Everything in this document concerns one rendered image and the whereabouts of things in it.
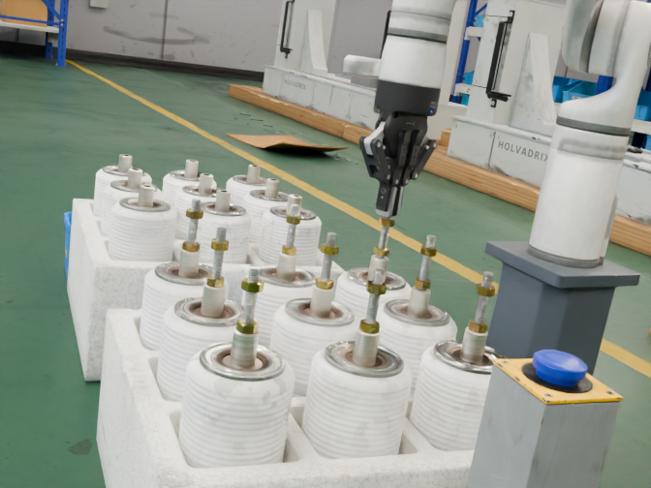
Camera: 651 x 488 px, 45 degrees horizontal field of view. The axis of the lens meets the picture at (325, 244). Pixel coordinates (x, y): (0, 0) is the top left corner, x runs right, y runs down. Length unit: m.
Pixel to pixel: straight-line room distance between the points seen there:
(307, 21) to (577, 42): 4.39
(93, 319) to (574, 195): 0.68
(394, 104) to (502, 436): 0.43
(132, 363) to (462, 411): 0.34
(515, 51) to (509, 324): 2.57
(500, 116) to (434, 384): 2.85
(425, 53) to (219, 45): 6.61
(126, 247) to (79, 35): 6.01
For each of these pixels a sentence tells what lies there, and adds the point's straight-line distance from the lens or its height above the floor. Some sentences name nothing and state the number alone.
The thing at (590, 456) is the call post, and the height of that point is 0.27.
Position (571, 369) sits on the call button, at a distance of 0.62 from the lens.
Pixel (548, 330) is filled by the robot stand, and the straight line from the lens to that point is 1.05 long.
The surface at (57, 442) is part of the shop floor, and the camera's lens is 1.08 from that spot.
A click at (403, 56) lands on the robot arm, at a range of 0.92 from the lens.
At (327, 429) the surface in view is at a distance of 0.74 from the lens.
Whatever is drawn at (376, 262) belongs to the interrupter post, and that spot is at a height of 0.28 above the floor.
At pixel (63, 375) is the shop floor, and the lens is 1.24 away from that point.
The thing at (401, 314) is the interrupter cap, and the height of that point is 0.25.
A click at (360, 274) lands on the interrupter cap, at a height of 0.25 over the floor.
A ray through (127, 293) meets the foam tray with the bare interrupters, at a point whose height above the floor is 0.14.
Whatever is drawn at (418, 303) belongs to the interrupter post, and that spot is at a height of 0.27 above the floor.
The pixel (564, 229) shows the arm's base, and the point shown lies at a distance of 1.04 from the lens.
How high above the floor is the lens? 0.54
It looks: 15 degrees down
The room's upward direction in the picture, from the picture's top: 9 degrees clockwise
